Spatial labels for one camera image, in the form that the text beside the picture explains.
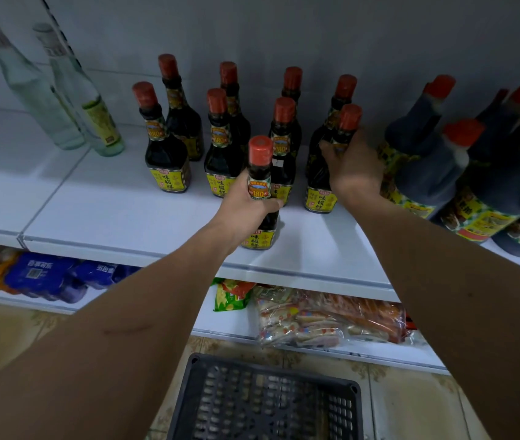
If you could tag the person's left hand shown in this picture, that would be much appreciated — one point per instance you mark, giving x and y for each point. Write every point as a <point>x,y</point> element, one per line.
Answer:
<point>237,210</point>

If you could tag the person's right hand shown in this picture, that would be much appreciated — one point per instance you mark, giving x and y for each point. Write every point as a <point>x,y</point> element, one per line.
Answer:
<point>356,171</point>

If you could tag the person's left thumb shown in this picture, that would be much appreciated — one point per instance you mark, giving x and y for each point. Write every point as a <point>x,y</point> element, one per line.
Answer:
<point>267,207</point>

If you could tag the person's right thumb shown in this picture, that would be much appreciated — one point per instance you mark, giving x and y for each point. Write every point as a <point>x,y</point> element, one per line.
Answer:
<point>329,155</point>

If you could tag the red-capped soy sauce bottle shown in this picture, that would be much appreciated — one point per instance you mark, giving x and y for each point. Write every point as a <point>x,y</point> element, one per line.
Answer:
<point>318,196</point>
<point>260,153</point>

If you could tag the person's right forearm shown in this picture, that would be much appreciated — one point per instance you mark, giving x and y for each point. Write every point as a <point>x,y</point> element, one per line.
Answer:
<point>466,306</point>

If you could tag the person's left forearm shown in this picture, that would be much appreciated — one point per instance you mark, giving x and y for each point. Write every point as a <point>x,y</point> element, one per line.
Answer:
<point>118,329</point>

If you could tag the green snack packet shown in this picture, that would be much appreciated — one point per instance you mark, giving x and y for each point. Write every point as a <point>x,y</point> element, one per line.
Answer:
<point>228,297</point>

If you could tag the cluster of large dark bottles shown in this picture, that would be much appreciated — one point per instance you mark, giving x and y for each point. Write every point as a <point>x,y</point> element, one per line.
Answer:
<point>429,178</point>

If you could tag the group of small sauce bottles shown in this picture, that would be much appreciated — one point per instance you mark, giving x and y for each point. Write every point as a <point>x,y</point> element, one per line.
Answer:
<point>164,153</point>

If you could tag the clear bag of colourful snacks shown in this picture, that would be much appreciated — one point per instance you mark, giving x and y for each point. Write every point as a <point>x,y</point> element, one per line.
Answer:
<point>296,323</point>

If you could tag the white metal shelf board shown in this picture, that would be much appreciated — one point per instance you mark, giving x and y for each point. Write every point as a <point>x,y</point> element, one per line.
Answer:
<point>8,178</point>
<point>118,215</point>
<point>237,323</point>

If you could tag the clear bag of orange snacks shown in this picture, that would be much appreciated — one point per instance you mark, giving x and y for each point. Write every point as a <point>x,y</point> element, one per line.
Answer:
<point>365,313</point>

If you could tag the blue wrapped bottle pack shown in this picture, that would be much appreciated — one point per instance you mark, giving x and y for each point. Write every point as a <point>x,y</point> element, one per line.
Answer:
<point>99,272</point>
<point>42,277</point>

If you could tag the red packet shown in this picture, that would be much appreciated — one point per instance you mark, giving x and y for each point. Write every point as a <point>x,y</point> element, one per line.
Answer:
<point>410,323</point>

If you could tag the black plastic shopping basket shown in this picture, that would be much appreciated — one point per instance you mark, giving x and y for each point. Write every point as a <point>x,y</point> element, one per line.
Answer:
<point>264,403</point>

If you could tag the clear glass bottle yellow label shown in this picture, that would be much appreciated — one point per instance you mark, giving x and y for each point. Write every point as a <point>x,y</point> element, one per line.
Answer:
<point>88,109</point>

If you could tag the perforated shelf upright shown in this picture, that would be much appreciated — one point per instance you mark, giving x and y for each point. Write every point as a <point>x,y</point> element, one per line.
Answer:
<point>56,25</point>

